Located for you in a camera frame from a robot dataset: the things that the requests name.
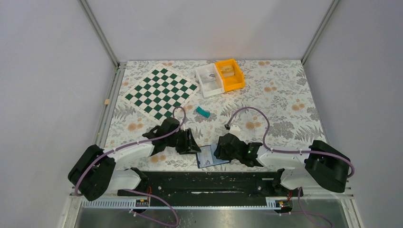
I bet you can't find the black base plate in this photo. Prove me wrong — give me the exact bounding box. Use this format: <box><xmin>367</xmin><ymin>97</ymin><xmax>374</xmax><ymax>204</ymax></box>
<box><xmin>134</xmin><ymin>171</ymin><xmax>298</xmax><ymax>206</ymax></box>

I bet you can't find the navy blue card holder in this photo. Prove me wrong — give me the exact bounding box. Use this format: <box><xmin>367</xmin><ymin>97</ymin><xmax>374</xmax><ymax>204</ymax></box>
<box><xmin>196</xmin><ymin>144</ymin><xmax>230</xmax><ymax>169</ymax></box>

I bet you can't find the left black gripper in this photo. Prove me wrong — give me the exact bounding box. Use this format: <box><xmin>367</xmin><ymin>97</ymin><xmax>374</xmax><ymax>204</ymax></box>
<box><xmin>166</xmin><ymin>128</ymin><xmax>201</xmax><ymax>154</ymax></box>

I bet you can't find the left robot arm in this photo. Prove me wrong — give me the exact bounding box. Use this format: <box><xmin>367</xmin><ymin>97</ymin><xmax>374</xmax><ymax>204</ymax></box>
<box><xmin>67</xmin><ymin>117</ymin><xmax>201</xmax><ymax>201</ymax></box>

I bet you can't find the teal block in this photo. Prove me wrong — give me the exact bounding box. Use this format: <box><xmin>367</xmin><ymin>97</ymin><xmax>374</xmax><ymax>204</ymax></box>
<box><xmin>196</xmin><ymin>106</ymin><xmax>211</xmax><ymax>118</ymax></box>

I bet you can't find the floral table mat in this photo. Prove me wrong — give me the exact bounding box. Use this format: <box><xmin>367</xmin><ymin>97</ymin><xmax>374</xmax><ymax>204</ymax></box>
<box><xmin>103</xmin><ymin>60</ymin><xmax>327</xmax><ymax>171</ymax></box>

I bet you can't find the green white chessboard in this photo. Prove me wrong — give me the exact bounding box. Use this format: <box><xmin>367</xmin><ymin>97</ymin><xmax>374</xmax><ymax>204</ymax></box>
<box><xmin>122</xmin><ymin>64</ymin><xmax>200</xmax><ymax>124</ymax></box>

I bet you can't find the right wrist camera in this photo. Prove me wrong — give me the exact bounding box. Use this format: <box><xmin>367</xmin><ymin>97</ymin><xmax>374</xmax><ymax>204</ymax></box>
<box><xmin>224</xmin><ymin>124</ymin><xmax>240</xmax><ymax>134</ymax></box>

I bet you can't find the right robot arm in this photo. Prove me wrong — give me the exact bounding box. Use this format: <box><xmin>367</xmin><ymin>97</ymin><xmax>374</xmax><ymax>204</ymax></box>
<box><xmin>214</xmin><ymin>133</ymin><xmax>355</xmax><ymax>196</ymax></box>

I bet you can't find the perforated metal rail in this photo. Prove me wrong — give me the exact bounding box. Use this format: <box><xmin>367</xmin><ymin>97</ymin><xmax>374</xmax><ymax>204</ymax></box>
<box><xmin>81</xmin><ymin>198</ymin><xmax>292</xmax><ymax>210</ymax></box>

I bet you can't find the white plastic bin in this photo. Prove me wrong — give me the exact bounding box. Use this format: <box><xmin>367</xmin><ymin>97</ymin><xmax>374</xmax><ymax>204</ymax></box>
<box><xmin>195</xmin><ymin>63</ymin><xmax>224</xmax><ymax>98</ymax></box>

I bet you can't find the orange plastic bin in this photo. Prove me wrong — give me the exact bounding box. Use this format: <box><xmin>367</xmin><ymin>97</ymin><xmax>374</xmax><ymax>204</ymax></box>
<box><xmin>215</xmin><ymin>59</ymin><xmax>245</xmax><ymax>92</ymax></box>

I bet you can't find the wooden block in orange bin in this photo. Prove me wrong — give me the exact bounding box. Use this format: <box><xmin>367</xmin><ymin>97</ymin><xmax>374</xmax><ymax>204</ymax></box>
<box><xmin>220</xmin><ymin>65</ymin><xmax>235</xmax><ymax>78</ymax></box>

